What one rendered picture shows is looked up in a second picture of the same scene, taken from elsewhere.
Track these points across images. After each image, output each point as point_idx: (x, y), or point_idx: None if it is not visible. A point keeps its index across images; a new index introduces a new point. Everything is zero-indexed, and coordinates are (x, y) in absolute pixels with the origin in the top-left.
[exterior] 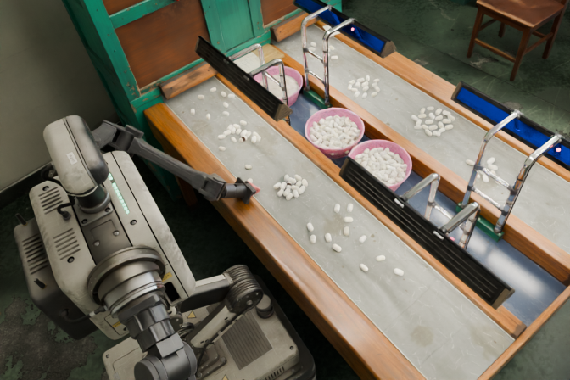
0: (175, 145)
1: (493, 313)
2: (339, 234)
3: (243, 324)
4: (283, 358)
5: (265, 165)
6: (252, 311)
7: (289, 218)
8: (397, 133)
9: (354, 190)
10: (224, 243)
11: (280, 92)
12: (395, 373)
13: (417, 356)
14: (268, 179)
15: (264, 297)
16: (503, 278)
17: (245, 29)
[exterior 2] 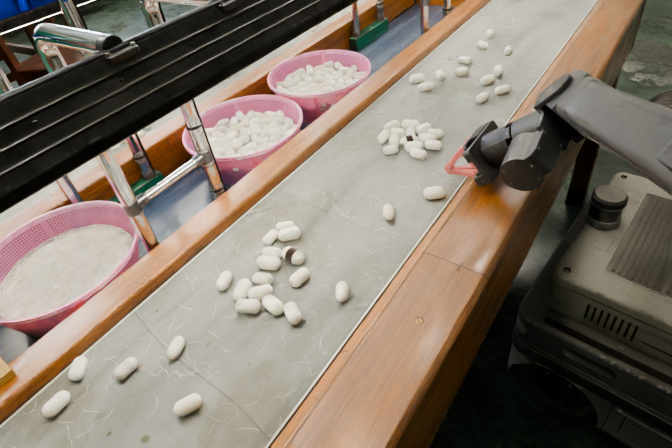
0: (383, 447)
1: None
2: (469, 78)
3: (654, 237)
4: (646, 179)
5: (368, 193)
6: (621, 234)
7: (480, 124)
8: (249, 73)
9: (384, 76)
10: None
11: (91, 254)
12: (616, 6)
13: (576, 12)
14: (404, 175)
15: (601, 194)
16: (430, 21)
17: None
